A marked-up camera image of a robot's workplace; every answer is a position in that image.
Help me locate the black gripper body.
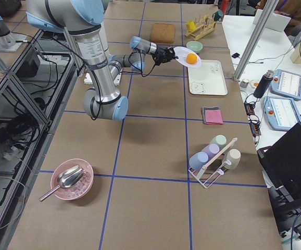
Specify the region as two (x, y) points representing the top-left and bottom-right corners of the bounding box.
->
(152, 46), (175, 66)

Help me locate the white round plate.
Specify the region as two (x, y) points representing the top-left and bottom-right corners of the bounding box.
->
(173, 46), (202, 68)

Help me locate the orange fruit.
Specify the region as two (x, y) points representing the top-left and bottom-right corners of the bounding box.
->
(186, 53), (197, 65)

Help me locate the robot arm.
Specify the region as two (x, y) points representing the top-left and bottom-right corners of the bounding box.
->
(27, 1), (177, 120)

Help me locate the wooden grain tray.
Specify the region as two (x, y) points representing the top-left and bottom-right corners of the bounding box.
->
(149, 23), (175, 44)

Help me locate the cream bear tray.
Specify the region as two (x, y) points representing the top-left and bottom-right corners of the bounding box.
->
(188, 60), (228, 96)

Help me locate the green ceramic bowl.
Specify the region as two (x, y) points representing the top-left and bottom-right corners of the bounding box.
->
(186, 41), (203, 54)

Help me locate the yellow cup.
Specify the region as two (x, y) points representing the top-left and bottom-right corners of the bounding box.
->
(185, 20), (196, 32)

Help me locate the wooden peg rack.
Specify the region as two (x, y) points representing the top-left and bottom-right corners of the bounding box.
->
(184, 10), (217, 41)

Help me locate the dark green cup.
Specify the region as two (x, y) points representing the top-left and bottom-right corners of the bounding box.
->
(212, 9), (223, 22)

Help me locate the grey folded cloth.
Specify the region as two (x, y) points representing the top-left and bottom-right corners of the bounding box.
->
(201, 107), (220, 124)

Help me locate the black small device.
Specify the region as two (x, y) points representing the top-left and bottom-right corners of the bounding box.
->
(231, 53), (240, 58)

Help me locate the red cylinder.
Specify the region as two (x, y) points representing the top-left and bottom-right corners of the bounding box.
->
(220, 0), (230, 16)

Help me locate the pink folded cloth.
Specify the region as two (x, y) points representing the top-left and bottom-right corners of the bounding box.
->
(205, 109), (223, 124)

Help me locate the small metal tin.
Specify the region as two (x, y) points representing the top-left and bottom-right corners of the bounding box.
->
(240, 79), (249, 89)

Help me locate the fried egg toy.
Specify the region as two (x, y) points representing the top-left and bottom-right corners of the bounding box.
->
(249, 80), (259, 89)

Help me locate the black thermos bottle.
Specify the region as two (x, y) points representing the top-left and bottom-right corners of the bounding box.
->
(253, 70), (274, 99)

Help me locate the green tumbler cup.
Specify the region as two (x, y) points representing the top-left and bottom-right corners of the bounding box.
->
(209, 134), (227, 150)

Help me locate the purple tumbler cup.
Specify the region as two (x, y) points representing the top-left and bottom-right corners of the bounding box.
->
(202, 143), (220, 159)

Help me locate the power strip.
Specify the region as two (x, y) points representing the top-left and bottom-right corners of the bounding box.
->
(244, 102), (261, 138)

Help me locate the blue tumbler cup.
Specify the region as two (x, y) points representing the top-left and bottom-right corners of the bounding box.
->
(189, 152), (209, 170)

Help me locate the teach pendant far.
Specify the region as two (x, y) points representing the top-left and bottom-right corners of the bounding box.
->
(270, 69), (301, 101)

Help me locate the teach pendant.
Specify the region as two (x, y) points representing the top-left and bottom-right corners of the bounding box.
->
(262, 96), (301, 131)
(270, 69), (301, 101)

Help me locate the beige tumbler cup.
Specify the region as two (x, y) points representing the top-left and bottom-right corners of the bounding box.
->
(222, 148), (241, 170)

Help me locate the teach pendant near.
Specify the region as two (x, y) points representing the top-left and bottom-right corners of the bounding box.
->
(262, 96), (301, 131)

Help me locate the pink bowl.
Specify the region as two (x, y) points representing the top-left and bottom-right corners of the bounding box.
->
(51, 158), (94, 201)

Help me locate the metal scoop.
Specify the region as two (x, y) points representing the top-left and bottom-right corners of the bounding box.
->
(39, 165), (84, 202)

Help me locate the black laptop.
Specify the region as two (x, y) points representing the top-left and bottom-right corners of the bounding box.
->
(257, 122), (301, 192)

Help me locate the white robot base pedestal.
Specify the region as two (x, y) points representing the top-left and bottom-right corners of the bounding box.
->
(84, 0), (122, 86)

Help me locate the aluminium frame post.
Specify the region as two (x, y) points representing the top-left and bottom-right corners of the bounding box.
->
(232, 0), (279, 82)

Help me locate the wooden rack handle rod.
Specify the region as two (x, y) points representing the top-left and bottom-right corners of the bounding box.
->
(202, 137), (237, 170)

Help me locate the white wire cup rack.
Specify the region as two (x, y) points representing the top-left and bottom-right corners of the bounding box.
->
(188, 157), (226, 189)

